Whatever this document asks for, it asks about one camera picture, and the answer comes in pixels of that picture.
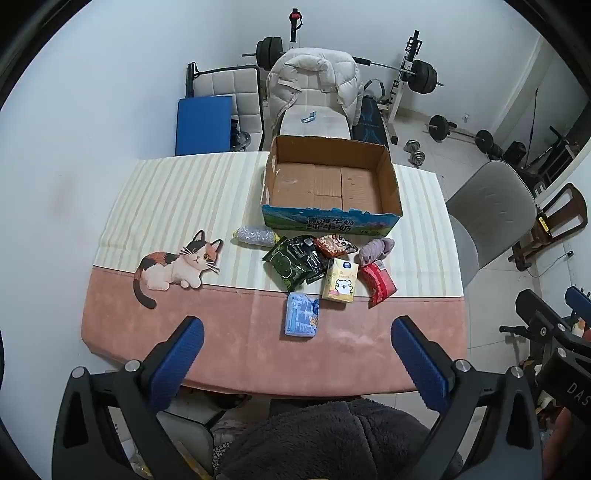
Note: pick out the brown wooden chair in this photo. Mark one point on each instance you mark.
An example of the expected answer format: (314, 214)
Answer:
(561, 212)

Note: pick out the clear bag with yellow item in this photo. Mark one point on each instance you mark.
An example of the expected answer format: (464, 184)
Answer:
(254, 235)

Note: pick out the green snack packet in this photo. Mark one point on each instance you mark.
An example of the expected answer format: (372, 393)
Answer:
(281, 267)

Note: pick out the white padded chair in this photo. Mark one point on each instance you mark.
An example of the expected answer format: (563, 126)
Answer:
(316, 122)
(233, 85)

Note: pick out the short barbell with black plates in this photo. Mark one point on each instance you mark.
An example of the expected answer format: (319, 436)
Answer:
(438, 127)

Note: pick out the white puffer jacket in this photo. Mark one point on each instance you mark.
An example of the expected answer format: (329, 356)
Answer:
(314, 69)

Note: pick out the black weight bench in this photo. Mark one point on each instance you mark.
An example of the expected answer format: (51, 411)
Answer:
(369, 120)

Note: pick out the chrome weight plates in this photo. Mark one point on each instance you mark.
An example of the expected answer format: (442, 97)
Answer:
(240, 136)

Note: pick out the black snack packet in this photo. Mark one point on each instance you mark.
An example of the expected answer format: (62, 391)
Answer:
(308, 251)

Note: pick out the printed cardboard box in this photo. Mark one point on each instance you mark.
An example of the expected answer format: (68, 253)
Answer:
(323, 184)

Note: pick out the black bag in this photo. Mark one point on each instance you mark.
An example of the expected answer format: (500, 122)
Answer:
(514, 152)

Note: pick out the person's dark fleece clothing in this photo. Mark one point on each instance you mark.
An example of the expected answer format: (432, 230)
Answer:
(332, 438)

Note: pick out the yellow tissue pack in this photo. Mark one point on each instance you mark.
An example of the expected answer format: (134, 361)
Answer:
(340, 281)

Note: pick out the grey chair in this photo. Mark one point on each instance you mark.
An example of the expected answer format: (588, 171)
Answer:
(489, 203)

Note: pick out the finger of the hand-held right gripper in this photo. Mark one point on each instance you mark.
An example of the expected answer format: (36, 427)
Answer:
(538, 316)
(579, 300)

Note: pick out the light blue packet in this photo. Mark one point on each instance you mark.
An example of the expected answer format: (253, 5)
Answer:
(301, 316)

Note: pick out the purple cloth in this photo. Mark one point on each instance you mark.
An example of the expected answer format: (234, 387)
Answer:
(374, 250)

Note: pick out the long barbell with black plates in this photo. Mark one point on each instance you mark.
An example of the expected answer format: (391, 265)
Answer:
(422, 76)

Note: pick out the orange snack packet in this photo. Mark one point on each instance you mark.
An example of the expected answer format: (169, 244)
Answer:
(334, 245)

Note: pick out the small blue packet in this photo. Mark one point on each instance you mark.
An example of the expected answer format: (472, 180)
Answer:
(308, 118)

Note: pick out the red snack packet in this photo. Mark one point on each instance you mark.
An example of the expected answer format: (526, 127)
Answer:
(376, 284)

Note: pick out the black metal frame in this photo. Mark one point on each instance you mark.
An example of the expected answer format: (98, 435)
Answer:
(551, 152)

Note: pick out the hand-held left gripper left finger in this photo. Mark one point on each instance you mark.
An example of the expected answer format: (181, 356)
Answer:
(178, 364)

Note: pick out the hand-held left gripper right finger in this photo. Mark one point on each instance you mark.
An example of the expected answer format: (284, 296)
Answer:
(422, 369)

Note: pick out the blue board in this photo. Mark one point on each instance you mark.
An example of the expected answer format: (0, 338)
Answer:
(203, 124)

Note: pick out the chrome dumbbell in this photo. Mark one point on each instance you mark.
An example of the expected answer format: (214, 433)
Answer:
(418, 158)
(411, 146)

